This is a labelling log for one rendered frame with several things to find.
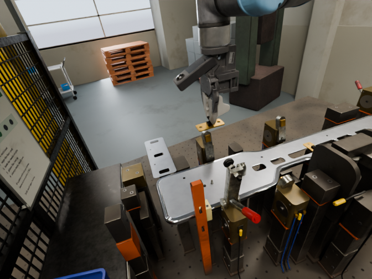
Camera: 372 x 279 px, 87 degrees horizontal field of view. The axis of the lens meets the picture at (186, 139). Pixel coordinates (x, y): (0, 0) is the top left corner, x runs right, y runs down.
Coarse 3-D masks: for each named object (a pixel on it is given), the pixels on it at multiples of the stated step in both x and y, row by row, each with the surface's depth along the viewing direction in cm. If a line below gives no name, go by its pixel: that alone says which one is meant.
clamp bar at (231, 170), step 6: (228, 162) 50; (228, 168) 49; (234, 168) 48; (240, 168) 48; (228, 174) 49; (234, 174) 48; (240, 174) 48; (228, 180) 50; (234, 180) 50; (240, 180) 48; (228, 186) 52; (234, 186) 52; (228, 192) 53; (234, 192) 54; (228, 198) 55; (234, 198) 56; (228, 204) 58
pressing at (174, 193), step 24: (360, 120) 95; (288, 144) 87; (192, 168) 82; (216, 168) 80; (288, 168) 77; (168, 192) 73; (216, 192) 70; (240, 192) 69; (264, 192) 69; (168, 216) 64; (192, 216) 63
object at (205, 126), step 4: (216, 120) 61; (220, 120) 61; (200, 124) 61; (204, 124) 60; (208, 124) 59; (212, 124) 59; (216, 124) 59; (220, 124) 59; (224, 124) 59; (200, 128) 58; (204, 128) 58; (208, 128) 58
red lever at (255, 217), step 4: (232, 200) 57; (232, 204) 55; (236, 204) 53; (240, 204) 53; (236, 208) 53; (240, 208) 51; (244, 208) 49; (248, 208) 48; (244, 212) 48; (248, 212) 47; (252, 212) 46; (248, 216) 46; (252, 216) 44; (256, 216) 44; (260, 216) 45; (252, 220) 44; (256, 220) 44
